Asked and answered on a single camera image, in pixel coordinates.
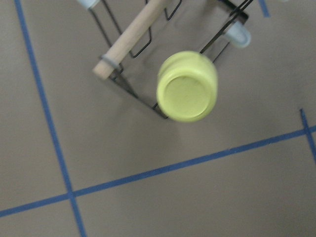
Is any yellow cup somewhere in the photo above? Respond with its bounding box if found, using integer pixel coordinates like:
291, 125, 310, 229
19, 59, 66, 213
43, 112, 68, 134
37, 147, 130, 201
156, 51, 218, 122

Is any black wire cup rack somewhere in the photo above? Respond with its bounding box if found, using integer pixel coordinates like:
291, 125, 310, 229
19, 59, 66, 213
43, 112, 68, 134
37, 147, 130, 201
80, 0, 251, 119

